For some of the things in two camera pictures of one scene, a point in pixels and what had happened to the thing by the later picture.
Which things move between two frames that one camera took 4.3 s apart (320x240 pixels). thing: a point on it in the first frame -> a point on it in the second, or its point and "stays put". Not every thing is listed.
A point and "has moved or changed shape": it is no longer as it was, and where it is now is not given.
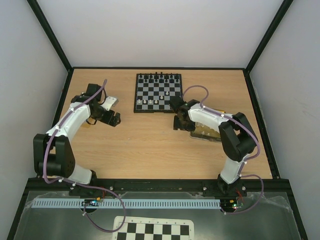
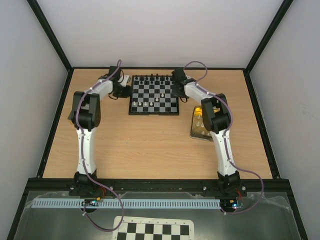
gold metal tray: x=203 y=132 stays put
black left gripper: x=113 y=123 -> x=128 y=93
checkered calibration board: x=151 y=228 stays put
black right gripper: x=180 y=124 -> x=175 y=90
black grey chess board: x=153 y=92 has moved or changed shape
